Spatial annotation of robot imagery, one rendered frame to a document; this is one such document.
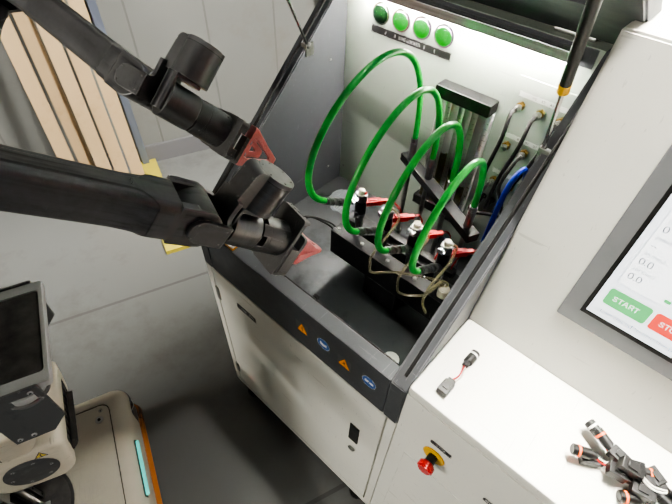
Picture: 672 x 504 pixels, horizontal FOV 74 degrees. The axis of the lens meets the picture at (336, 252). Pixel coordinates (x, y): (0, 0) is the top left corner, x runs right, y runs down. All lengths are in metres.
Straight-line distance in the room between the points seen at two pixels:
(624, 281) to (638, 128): 0.25
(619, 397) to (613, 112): 0.51
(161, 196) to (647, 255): 0.72
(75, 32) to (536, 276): 0.89
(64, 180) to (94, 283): 2.03
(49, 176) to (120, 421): 1.32
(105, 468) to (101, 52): 1.26
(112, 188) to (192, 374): 1.61
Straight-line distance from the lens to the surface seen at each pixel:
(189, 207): 0.56
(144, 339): 2.24
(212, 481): 1.89
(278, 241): 0.67
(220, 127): 0.74
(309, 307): 1.03
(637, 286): 0.88
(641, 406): 1.01
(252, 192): 0.59
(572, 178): 0.85
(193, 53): 0.72
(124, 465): 1.69
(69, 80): 2.59
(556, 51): 1.01
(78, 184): 0.52
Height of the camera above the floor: 1.79
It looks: 48 degrees down
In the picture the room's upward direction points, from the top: 3 degrees clockwise
